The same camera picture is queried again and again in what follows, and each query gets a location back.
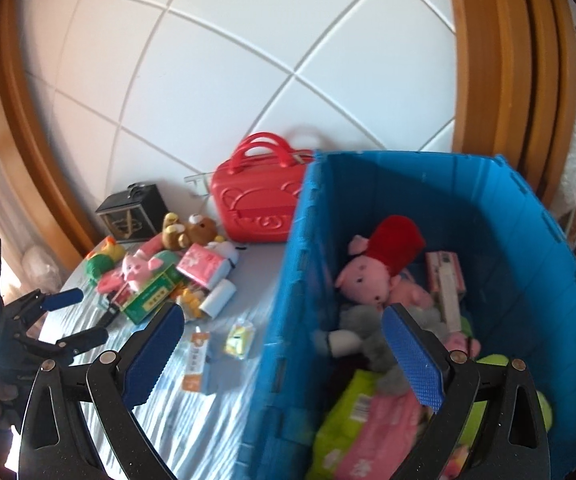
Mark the white snoopy plush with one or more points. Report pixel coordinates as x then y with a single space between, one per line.
228 250

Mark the pink silver medicine box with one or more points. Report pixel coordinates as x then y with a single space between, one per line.
447 286

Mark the white roll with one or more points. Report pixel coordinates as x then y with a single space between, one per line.
217 298

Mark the green orange duck plush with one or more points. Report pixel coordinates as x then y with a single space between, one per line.
103 259

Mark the black gift box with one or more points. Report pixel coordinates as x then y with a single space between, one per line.
135 214

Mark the pink pig plush with glasses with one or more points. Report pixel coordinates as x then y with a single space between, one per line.
137 268

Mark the brown bear plush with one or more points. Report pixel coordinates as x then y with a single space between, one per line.
178 234

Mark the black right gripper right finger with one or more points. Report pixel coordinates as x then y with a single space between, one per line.
448 382

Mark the pink tissue pack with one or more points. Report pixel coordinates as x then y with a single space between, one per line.
386 438
203 266

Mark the green apple plush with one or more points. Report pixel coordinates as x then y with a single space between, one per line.
507 409

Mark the red toy suitcase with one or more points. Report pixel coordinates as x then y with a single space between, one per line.
256 190

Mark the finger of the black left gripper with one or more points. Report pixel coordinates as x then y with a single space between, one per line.
41 302
79 343

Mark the lime green wipes pack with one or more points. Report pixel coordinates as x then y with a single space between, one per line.
342 425

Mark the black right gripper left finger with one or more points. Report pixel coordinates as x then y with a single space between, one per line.
55 440

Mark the green medicine box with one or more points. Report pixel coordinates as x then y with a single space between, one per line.
141 304

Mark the wall power socket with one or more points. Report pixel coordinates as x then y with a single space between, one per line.
199 184

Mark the grey fluffy plush toy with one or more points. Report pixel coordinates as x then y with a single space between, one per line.
360 332

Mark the orange white small box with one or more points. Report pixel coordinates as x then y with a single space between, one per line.
197 366

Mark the pink pig plush red dress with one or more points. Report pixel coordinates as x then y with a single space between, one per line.
376 275

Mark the cream yellow plush toy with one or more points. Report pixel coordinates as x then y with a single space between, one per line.
189 301

